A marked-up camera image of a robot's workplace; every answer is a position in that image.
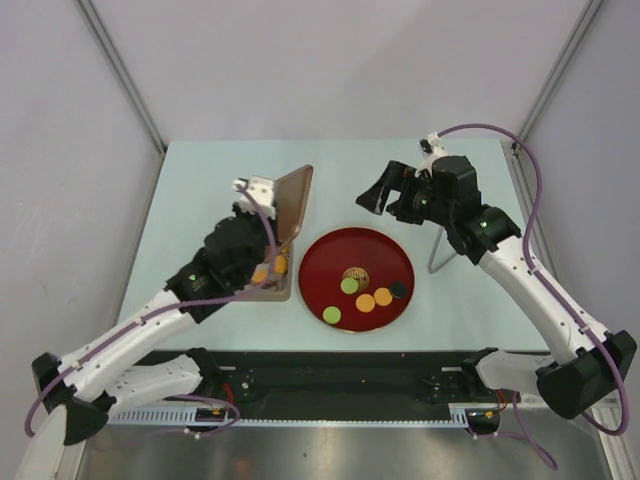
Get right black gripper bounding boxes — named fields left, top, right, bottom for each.
left=357, top=160, right=454, bottom=227

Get orange round cookie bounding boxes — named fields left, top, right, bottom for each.
left=355, top=294, right=376, bottom=313
left=373, top=287, right=394, bottom=307
left=274, top=255, right=288, bottom=275
left=251, top=270, right=270, bottom=285

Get tan square tin box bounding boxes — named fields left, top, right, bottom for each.
left=240, top=242, right=293, bottom=302

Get tan square tin lid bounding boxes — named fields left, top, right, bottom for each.
left=275, top=164, right=314, bottom=245

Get metal tongs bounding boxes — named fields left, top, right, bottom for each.
left=427, top=227, right=463, bottom=275

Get round red lacquer tray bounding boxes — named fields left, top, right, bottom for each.
left=297, top=227, right=415, bottom=333

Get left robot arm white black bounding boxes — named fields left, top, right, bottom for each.
left=32, top=200, right=280, bottom=446

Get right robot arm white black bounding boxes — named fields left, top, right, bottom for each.
left=356, top=156, right=637, bottom=419

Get black round cookie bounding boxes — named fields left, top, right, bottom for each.
left=389, top=281, right=408, bottom=299

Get green round cookie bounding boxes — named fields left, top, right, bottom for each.
left=340, top=277, right=359, bottom=295
left=322, top=306, right=342, bottom=325

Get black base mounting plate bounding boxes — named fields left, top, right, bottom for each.
left=124, top=349, right=501, bottom=421

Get white cable duct left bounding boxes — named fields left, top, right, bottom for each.
left=107, top=405, right=234, bottom=426

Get white cable duct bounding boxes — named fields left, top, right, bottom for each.
left=449, top=402, right=504, bottom=429
left=107, top=405, right=234, bottom=426

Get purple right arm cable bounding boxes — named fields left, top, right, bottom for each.
left=437, top=122, right=632, bottom=471

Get white cable duct right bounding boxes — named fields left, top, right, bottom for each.
left=449, top=402, right=504, bottom=429

